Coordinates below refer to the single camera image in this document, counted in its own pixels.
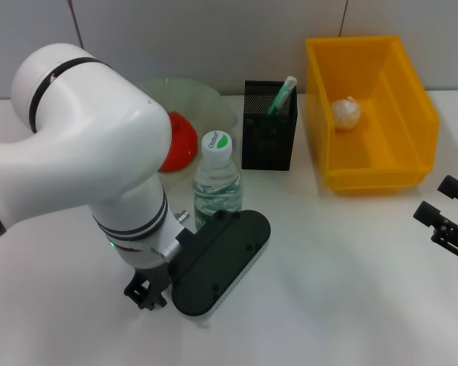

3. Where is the yellow plastic storage bin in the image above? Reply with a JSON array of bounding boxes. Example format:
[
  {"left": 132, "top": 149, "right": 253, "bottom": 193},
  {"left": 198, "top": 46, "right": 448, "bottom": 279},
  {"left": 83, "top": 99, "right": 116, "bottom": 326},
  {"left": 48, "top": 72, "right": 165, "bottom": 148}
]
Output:
[{"left": 304, "top": 35, "right": 440, "bottom": 191}]

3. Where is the white paper ball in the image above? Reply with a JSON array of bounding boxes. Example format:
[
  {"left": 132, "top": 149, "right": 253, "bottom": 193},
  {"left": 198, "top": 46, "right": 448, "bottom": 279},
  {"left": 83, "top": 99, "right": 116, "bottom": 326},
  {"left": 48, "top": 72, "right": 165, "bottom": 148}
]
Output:
[{"left": 331, "top": 95, "right": 363, "bottom": 133}]

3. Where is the black mesh pen holder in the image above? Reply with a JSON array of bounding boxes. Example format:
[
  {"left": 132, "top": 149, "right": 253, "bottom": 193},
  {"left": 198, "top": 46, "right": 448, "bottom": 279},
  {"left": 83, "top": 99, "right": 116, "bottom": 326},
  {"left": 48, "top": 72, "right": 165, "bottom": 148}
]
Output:
[{"left": 241, "top": 79, "right": 298, "bottom": 172}]

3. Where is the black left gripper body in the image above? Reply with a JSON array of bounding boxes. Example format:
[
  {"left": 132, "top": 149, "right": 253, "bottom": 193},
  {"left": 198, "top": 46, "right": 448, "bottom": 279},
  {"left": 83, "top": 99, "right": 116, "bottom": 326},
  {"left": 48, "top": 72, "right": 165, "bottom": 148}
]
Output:
[{"left": 131, "top": 262, "right": 173, "bottom": 308}]

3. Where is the mint green utility knife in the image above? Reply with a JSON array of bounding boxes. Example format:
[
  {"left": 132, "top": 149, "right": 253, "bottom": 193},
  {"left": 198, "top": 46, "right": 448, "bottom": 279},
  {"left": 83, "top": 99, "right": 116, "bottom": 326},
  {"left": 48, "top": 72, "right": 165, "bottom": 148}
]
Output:
[{"left": 266, "top": 75, "right": 298, "bottom": 115}]

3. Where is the red round fruit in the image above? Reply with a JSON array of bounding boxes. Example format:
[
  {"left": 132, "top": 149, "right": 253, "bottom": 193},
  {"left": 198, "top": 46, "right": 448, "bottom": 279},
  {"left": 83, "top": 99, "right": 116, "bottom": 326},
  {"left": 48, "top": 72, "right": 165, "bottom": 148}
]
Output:
[{"left": 158, "top": 111, "right": 199, "bottom": 173}]

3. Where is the translucent wavy glass fruit plate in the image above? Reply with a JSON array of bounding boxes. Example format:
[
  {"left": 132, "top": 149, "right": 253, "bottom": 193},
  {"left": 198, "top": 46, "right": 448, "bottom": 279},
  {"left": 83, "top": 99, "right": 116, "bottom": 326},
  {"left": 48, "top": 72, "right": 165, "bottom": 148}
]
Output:
[{"left": 135, "top": 78, "right": 240, "bottom": 191}]

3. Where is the clear water bottle green label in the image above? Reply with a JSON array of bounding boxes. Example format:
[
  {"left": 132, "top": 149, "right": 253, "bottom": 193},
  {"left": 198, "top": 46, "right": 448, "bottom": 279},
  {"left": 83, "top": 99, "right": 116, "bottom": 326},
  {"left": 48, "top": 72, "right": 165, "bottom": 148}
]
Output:
[{"left": 192, "top": 130, "right": 244, "bottom": 233}]

